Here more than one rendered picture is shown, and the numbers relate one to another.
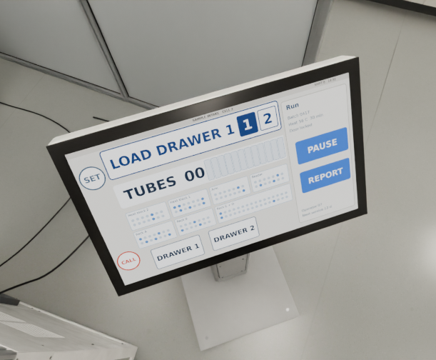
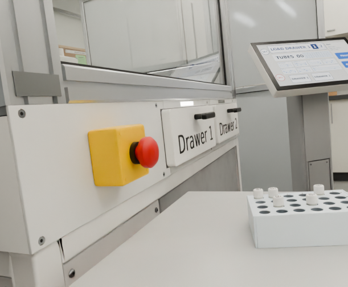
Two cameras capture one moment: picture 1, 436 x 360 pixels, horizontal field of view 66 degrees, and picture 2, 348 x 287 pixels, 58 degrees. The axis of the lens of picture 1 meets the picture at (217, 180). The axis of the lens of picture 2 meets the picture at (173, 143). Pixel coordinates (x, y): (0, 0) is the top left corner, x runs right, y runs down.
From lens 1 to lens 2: 155 cm
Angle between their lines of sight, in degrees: 59
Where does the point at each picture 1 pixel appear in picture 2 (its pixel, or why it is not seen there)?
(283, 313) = not seen: outside the picture
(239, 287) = not seen: hidden behind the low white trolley
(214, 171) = (307, 56)
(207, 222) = (309, 70)
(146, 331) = not seen: outside the picture
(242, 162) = (316, 55)
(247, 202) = (323, 66)
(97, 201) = (266, 57)
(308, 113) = (335, 46)
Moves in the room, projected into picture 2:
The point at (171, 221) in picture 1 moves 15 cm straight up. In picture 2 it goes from (295, 68) to (293, 33)
